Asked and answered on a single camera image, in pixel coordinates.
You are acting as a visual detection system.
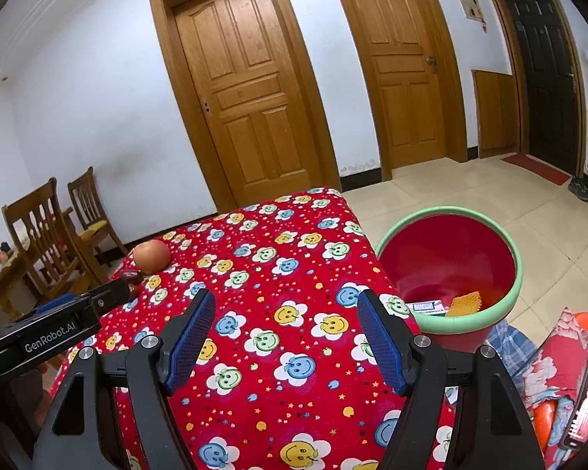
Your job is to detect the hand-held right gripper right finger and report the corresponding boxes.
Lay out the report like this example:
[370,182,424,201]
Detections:
[357,289,547,470]

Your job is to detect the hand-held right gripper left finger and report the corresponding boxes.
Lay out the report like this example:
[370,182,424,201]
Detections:
[32,288,217,470]

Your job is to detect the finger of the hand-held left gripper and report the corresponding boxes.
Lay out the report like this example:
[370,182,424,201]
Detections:
[88,279,131,313]

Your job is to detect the white and green carton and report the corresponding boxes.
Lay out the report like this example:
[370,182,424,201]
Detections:
[406,300,446,316]

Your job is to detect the yellow foam fruit net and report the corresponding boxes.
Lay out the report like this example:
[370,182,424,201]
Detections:
[445,291,483,317]

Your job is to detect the red bin with green rim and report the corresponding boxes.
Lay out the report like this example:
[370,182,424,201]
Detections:
[375,206,523,353]

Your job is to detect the person's left hand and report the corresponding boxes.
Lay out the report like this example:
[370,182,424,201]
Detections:
[0,365,54,432]

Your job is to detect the orange apple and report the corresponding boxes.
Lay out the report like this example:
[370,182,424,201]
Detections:
[133,240,172,275]

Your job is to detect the wooden table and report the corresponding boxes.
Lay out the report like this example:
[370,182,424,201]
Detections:
[0,240,35,319]

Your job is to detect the large wooden chair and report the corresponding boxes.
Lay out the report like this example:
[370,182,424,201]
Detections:
[1,177,103,304]

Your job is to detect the blue plaid cloth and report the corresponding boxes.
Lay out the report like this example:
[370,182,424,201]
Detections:
[485,320,540,392]

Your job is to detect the red smiley flower tablecloth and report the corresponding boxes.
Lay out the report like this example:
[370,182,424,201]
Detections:
[49,186,459,470]

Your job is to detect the red floral cushion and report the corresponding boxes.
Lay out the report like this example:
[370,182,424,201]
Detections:
[514,308,588,468]

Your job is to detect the smartphone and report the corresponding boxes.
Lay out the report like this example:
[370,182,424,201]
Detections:
[559,345,588,451]

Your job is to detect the red doormat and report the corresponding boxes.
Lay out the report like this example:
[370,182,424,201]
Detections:
[500,153,572,186]

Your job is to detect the arched panel wooden door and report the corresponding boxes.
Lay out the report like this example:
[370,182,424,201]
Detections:
[149,0,343,211]

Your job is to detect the dark brown door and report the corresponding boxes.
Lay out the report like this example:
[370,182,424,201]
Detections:
[485,0,588,178]

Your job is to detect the wooden wall panel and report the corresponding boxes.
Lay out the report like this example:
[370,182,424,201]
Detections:
[472,69,520,159]

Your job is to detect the wooden door with metal handle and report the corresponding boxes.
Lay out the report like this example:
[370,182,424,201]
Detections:
[325,0,468,182]

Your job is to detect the beige wall electrical panel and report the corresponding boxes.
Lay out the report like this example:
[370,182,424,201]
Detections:
[452,0,482,20]

